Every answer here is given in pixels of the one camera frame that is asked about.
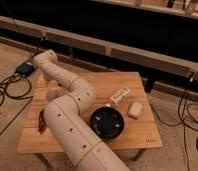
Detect black bowl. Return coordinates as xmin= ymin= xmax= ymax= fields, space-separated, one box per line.
xmin=90 ymin=107 xmax=124 ymax=139

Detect wooden table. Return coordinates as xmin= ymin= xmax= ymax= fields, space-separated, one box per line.
xmin=17 ymin=72 xmax=162 ymax=154

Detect black cables on floor right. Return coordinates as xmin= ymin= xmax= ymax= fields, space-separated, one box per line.
xmin=148 ymin=71 xmax=198 ymax=171

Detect white sponge block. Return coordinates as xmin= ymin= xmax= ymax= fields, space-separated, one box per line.
xmin=128 ymin=102 xmax=143 ymax=119

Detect dark red dried chili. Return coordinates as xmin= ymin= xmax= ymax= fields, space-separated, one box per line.
xmin=38 ymin=111 xmax=46 ymax=134

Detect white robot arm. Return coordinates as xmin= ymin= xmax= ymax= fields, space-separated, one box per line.
xmin=33 ymin=50 xmax=130 ymax=171

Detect black power adapter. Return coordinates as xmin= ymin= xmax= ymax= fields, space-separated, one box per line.
xmin=16 ymin=63 xmax=34 ymax=76

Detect wooden beam rail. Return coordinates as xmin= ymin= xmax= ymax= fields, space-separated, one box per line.
xmin=0 ymin=16 xmax=198 ymax=80

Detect white plastic cup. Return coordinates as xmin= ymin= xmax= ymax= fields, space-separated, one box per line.
xmin=45 ymin=90 xmax=61 ymax=102

